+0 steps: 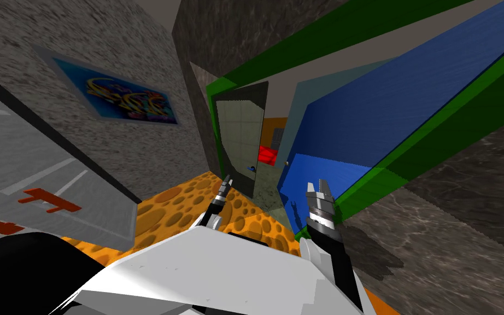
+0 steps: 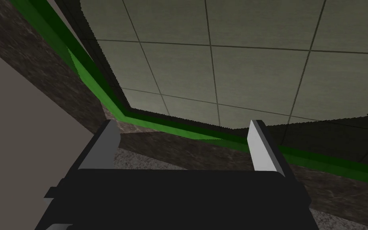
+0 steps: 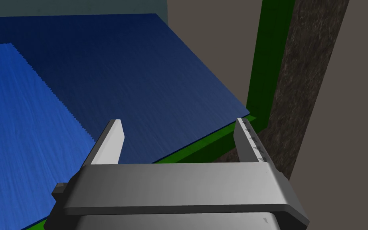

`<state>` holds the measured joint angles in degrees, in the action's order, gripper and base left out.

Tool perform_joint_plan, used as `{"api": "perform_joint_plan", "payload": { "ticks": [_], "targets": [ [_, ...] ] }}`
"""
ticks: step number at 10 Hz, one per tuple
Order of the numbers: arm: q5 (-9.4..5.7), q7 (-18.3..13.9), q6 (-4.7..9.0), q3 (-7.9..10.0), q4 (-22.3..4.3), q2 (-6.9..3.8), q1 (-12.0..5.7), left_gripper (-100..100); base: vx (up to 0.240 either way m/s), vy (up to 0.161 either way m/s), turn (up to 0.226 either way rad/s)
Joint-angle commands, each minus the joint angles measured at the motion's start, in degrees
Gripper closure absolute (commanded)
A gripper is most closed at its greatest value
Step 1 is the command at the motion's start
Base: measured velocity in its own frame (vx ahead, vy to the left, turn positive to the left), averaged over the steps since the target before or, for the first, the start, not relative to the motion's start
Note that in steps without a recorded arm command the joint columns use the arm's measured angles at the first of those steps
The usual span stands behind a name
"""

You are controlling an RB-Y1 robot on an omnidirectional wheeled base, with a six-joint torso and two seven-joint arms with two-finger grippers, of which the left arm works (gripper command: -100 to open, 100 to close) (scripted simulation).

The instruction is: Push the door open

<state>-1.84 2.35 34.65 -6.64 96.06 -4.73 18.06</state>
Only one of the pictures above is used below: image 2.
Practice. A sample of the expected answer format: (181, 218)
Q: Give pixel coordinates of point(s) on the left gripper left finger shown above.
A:
(99, 150)

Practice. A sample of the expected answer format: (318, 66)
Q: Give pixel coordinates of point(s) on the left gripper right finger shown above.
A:
(263, 151)

